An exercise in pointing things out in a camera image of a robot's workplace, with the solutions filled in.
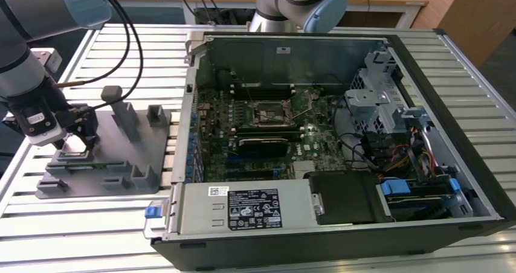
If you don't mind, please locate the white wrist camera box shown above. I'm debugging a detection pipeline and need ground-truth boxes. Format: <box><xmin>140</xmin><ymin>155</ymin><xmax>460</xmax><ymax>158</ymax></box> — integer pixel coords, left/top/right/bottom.
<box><xmin>20</xmin><ymin>103</ymin><xmax>68</xmax><ymax>147</ymax></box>

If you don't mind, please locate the metal socket cover frame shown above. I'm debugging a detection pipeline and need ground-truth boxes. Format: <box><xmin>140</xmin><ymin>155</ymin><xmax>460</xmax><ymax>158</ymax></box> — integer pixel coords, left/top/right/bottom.
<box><xmin>288</xmin><ymin>88</ymin><xmax>315</xmax><ymax>120</ymax></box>

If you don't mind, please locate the black wire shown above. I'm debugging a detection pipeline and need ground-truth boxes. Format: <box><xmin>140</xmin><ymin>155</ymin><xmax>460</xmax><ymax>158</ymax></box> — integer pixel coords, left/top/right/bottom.
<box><xmin>333</xmin><ymin>96</ymin><xmax>383</xmax><ymax>173</ymax></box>

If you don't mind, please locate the yellow wire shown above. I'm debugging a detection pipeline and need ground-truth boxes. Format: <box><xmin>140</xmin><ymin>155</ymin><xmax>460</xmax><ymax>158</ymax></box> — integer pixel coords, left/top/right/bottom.
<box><xmin>380</xmin><ymin>156</ymin><xmax>411</xmax><ymax>173</ymax></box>

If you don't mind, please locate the silver metal support bar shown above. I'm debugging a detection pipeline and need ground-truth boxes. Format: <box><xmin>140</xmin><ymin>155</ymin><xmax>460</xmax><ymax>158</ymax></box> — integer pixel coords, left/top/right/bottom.
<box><xmin>392</xmin><ymin>106</ymin><xmax>440</xmax><ymax>180</ymax></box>

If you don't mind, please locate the blue disk carrier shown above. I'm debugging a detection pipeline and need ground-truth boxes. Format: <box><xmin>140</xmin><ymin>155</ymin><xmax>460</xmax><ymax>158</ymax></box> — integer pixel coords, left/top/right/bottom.
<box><xmin>380</xmin><ymin>179</ymin><xmax>412</xmax><ymax>200</ymax></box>

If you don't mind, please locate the orange wire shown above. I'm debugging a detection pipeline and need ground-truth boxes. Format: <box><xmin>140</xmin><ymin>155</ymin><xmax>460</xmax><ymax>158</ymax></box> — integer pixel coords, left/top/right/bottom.
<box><xmin>419</xmin><ymin>150</ymin><xmax>439</xmax><ymax>177</ymax></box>

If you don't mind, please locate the black rating label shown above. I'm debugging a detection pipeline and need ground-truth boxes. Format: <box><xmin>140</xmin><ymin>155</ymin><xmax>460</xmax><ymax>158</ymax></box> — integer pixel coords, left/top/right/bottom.
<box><xmin>228</xmin><ymin>189</ymin><xmax>283</xmax><ymax>231</ymax></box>

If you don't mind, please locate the wooden cabinet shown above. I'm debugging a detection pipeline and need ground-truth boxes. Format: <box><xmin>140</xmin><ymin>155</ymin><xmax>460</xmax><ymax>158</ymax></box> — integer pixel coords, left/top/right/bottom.
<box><xmin>411</xmin><ymin>0</ymin><xmax>516</xmax><ymax>68</ymax></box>

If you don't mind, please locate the black RAM slot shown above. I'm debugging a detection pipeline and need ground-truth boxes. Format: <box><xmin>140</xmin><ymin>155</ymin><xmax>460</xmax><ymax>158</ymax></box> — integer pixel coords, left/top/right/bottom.
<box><xmin>231</xmin><ymin>88</ymin><xmax>295</xmax><ymax>94</ymax></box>
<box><xmin>231</xmin><ymin>95</ymin><xmax>295</xmax><ymax>101</ymax></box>
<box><xmin>236</xmin><ymin>133</ymin><xmax>303</xmax><ymax>138</ymax></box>
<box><xmin>229</xmin><ymin>92</ymin><xmax>296</xmax><ymax>97</ymax></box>
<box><xmin>236</xmin><ymin>129</ymin><xmax>303</xmax><ymax>134</ymax></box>
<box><xmin>236</xmin><ymin>136</ymin><xmax>303</xmax><ymax>141</ymax></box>
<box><xmin>229</xmin><ymin>85</ymin><xmax>296</xmax><ymax>90</ymax></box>
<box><xmin>236</xmin><ymin>126</ymin><xmax>303</xmax><ymax>131</ymax></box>

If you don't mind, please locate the black open PC case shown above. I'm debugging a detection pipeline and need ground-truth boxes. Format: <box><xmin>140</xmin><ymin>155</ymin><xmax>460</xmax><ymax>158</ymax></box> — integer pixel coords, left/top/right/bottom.
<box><xmin>143</xmin><ymin>28</ymin><xmax>516</xmax><ymax>272</ymax></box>

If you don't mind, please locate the small grey wrist box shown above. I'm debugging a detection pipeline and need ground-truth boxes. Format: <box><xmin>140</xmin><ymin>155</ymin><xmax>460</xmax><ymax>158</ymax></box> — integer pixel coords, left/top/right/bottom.
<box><xmin>29</xmin><ymin>47</ymin><xmax>64</xmax><ymax>74</ymax></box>

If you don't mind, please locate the CPU socket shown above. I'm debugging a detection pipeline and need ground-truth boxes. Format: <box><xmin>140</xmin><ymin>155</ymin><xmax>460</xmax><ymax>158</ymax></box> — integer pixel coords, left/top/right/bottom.
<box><xmin>248</xmin><ymin>100</ymin><xmax>293</xmax><ymax>127</ymax></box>

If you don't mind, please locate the silver metal drive cage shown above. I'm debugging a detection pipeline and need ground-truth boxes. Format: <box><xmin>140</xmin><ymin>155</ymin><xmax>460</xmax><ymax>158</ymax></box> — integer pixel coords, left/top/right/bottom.
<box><xmin>344</xmin><ymin>51</ymin><xmax>408</xmax><ymax>135</ymax></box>

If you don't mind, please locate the silver square CPU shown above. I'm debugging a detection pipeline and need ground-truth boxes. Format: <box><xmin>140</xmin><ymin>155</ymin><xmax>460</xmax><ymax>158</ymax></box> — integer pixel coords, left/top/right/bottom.
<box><xmin>63</xmin><ymin>133</ymin><xmax>89</xmax><ymax>155</ymax></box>

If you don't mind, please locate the silver power supply box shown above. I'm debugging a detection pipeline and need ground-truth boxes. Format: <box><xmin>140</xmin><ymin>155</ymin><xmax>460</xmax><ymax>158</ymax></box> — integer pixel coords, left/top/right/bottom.
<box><xmin>168</xmin><ymin>182</ymin><xmax>319</xmax><ymax>236</ymax></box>

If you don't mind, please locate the thin black cable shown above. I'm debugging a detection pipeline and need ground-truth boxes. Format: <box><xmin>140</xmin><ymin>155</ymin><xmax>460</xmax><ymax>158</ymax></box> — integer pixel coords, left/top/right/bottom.
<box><xmin>68</xmin><ymin>0</ymin><xmax>145</xmax><ymax>114</ymax></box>

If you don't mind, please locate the green motherboard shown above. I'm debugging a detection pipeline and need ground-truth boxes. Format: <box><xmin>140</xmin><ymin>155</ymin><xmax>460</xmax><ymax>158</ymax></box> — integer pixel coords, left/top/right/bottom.
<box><xmin>193</xmin><ymin>85</ymin><xmax>364</xmax><ymax>183</ymax></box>

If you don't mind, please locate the silver finned heatsink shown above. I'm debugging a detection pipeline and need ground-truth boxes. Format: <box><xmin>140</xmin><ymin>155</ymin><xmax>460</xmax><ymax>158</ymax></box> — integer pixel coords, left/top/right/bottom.
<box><xmin>292</xmin><ymin>161</ymin><xmax>317</xmax><ymax>176</ymax></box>

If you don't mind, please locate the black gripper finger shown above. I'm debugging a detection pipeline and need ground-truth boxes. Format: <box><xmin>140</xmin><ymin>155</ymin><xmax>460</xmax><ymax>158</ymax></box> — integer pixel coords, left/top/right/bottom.
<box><xmin>1</xmin><ymin>112</ymin><xmax>25</xmax><ymax>138</ymax></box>
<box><xmin>67</xmin><ymin>103</ymin><xmax>101</xmax><ymax>152</ymax></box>

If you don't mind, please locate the red wire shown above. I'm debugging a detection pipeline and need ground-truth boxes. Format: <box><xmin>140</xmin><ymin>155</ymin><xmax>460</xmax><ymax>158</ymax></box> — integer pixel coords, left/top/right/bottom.
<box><xmin>392</xmin><ymin>144</ymin><xmax>416</xmax><ymax>156</ymax></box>

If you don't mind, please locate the grey plastic parts rack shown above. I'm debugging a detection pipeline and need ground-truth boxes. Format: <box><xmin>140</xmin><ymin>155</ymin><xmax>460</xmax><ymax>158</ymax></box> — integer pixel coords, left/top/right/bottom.
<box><xmin>35</xmin><ymin>85</ymin><xmax>172</xmax><ymax>200</ymax></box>

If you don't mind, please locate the black cable brass plug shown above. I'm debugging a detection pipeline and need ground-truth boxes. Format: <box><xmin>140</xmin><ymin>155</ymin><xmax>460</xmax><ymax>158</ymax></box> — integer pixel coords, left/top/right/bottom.
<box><xmin>51</xmin><ymin>0</ymin><xmax>133</xmax><ymax>89</ymax></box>

